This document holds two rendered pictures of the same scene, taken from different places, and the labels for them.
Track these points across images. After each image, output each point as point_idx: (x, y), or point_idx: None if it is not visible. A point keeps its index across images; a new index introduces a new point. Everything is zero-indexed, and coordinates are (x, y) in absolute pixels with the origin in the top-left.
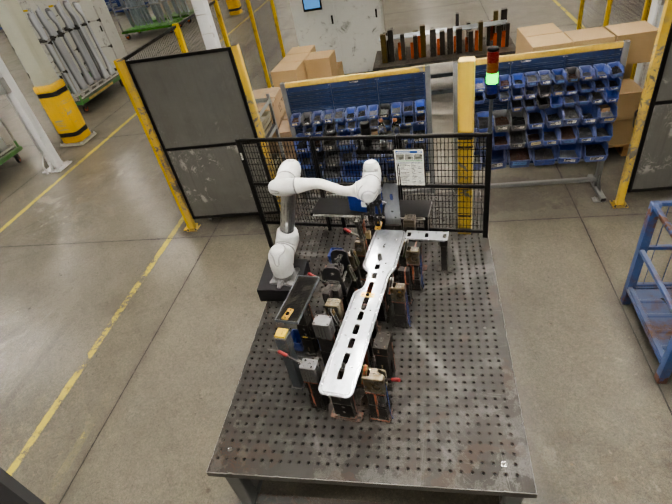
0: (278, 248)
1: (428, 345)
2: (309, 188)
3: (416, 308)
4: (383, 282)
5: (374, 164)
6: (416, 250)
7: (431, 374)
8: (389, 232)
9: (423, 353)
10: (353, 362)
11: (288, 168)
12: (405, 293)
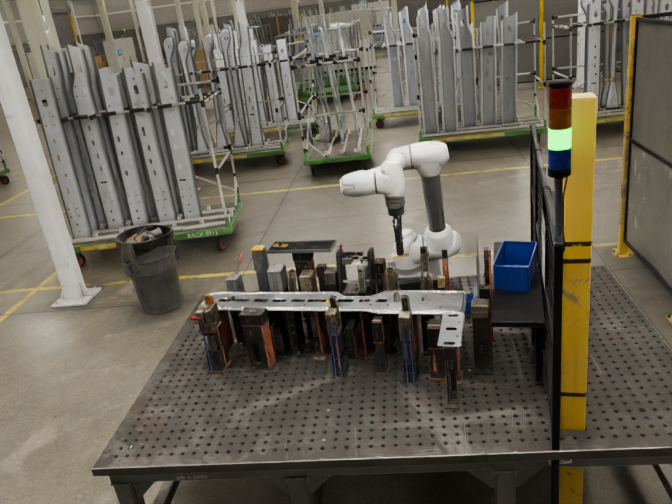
0: (404, 232)
1: (302, 392)
2: None
3: (368, 380)
4: (350, 307)
5: (384, 164)
6: (400, 315)
7: (258, 396)
8: (457, 300)
9: (290, 389)
10: (235, 304)
11: (415, 145)
12: (327, 322)
